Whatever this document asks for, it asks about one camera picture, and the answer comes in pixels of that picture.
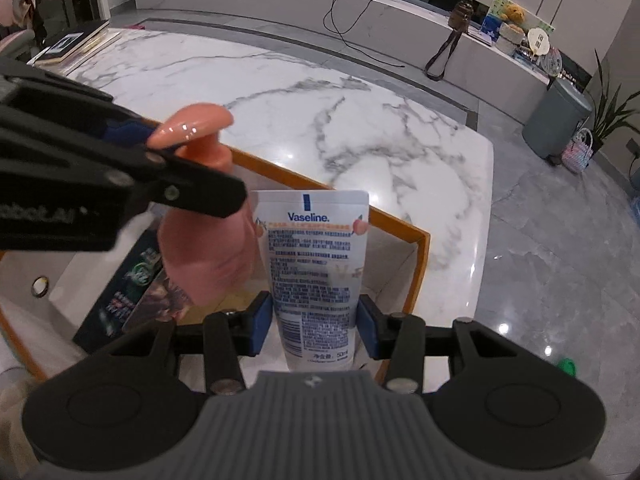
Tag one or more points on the dark printed packet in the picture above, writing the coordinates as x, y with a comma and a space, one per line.
165, 305

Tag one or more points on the pink pump bottle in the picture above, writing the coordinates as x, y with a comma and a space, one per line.
210, 250

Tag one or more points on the tall leafy plant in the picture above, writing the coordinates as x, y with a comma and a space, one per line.
610, 105

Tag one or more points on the small green floor object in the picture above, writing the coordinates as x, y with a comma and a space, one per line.
567, 366

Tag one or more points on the white lotion tube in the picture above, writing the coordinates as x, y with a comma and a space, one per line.
312, 270

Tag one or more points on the pastel woven bag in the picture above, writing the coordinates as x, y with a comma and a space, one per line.
577, 152

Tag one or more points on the round white sign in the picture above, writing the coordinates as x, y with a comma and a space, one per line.
539, 40

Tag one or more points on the blue tissue box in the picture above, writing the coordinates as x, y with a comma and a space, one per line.
491, 29

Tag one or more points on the grey trash bin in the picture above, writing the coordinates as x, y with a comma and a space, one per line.
555, 120

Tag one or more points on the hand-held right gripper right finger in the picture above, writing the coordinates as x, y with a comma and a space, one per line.
369, 327

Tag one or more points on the yellow plush toy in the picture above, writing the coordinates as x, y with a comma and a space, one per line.
512, 12

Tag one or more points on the white box with orange rim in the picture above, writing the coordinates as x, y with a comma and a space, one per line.
392, 260

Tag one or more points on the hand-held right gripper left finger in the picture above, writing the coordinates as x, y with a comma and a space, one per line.
262, 325

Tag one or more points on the pink chair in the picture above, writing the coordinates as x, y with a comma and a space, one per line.
17, 15

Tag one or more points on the dark blue spray can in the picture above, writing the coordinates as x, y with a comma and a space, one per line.
120, 300

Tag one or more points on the stack of books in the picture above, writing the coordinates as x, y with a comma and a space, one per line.
75, 42

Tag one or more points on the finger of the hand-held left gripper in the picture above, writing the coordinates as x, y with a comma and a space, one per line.
190, 185
75, 110

